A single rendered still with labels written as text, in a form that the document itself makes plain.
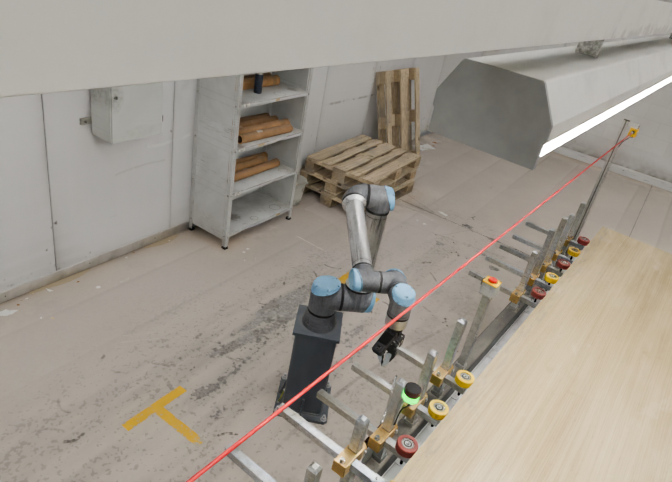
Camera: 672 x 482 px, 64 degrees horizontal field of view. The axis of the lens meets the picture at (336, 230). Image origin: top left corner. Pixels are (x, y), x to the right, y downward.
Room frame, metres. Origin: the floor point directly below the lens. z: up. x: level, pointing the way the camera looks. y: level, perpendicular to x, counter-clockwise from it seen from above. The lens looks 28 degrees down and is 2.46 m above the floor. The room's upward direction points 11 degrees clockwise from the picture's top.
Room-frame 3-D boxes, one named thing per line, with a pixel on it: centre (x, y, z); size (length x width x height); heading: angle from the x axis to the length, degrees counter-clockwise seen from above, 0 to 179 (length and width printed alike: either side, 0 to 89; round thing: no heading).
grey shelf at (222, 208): (4.37, 0.86, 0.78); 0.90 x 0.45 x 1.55; 151
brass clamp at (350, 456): (1.26, -0.20, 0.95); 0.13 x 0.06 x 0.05; 148
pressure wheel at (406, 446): (1.40, -0.41, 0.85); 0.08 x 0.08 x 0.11
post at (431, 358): (1.71, -0.48, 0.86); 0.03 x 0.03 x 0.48; 58
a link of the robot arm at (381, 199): (2.42, -0.19, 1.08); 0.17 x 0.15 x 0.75; 101
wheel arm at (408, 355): (1.93, -0.51, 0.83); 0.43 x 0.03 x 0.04; 58
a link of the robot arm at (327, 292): (2.39, -0.02, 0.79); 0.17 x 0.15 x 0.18; 101
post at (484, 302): (2.14, -0.75, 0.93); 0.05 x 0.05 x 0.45; 58
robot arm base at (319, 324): (2.39, -0.01, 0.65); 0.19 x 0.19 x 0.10
